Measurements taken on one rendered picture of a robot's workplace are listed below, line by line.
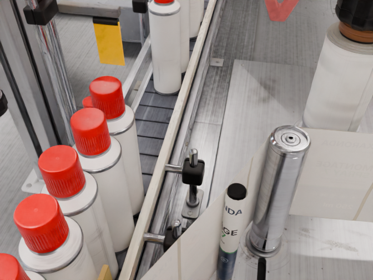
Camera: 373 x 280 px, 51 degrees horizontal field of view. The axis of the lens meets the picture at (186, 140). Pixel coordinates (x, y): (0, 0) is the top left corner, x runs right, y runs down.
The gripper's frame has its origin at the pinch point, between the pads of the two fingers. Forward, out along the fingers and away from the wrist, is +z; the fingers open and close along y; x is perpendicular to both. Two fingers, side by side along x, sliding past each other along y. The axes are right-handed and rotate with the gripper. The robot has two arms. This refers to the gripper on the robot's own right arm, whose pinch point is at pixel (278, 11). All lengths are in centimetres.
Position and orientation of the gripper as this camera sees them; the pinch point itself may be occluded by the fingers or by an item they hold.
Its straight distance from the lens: 40.6
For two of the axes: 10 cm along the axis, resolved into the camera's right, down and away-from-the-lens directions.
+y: 1.8, -6.8, 7.1
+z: 0.1, 7.2, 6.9
